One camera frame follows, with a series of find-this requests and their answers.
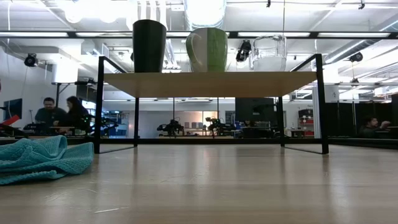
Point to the green and white mug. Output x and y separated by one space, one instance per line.
211 49

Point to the tall black cup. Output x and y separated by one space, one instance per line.
149 46

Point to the clear glass cup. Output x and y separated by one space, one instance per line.
269 53

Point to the black background robot arm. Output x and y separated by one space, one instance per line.
217 124
171 127

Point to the wooden shelf with black legs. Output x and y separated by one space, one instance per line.
205 84

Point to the black monitor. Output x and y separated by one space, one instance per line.
255 110

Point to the person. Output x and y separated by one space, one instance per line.
76 115
48 113
370 126

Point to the teal cloth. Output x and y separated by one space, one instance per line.
40 161

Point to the red flat object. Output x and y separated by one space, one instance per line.
11 119

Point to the black metal table frame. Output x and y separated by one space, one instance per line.
202 141

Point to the black overhead camera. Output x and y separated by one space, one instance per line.
243 51

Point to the black ceiling camera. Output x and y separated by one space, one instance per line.
356 57
31 60

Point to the dark wall screen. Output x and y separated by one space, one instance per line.
14 109

